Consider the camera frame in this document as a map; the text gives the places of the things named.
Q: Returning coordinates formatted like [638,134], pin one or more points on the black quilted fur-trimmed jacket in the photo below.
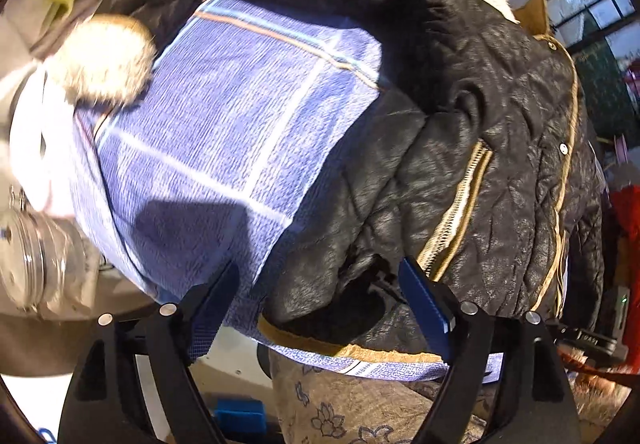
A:
[450,133]

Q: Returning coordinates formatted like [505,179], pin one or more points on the dark green patterned cloth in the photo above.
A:
[600,78]

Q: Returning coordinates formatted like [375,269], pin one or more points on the red cloth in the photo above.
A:
[627,219]

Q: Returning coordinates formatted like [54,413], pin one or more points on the blue plaid blanket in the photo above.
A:
[225,123]

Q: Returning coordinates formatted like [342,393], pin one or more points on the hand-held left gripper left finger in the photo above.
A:
[209,321]

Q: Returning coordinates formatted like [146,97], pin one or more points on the clear glass jar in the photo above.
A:
[35,254]

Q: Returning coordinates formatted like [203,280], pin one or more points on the small blue box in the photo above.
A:
[240,416]

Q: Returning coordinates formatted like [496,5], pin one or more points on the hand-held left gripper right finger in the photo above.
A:
[425,299]

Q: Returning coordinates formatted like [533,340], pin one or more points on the grey floral cloth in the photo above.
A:
[350,409]

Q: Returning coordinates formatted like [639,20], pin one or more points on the pink chair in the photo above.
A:
[622,151]

